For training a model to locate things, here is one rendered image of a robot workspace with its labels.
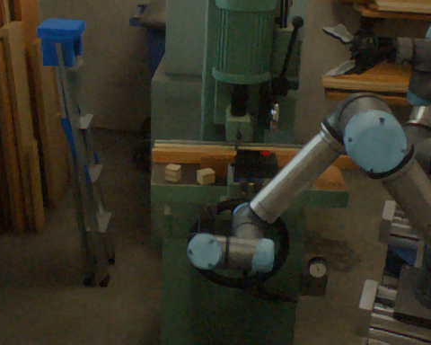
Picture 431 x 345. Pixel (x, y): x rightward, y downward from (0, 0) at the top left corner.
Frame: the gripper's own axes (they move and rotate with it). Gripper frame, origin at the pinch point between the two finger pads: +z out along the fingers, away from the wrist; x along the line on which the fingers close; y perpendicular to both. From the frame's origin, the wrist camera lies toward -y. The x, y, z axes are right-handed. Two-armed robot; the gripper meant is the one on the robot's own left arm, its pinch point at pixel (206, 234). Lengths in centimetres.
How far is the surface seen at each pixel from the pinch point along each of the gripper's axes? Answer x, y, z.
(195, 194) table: -4.2, -10.9, 20.6
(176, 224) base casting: -9.4, -1.4, 25.5
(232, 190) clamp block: 6.4, -12.9, 9.3
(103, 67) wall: -77, -91, 262
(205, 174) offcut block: -1.7, -17.0, 18.5
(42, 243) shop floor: -80, 18, 154
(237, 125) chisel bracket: 7.0, -33.0, 22.4
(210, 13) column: -4, -69, 29
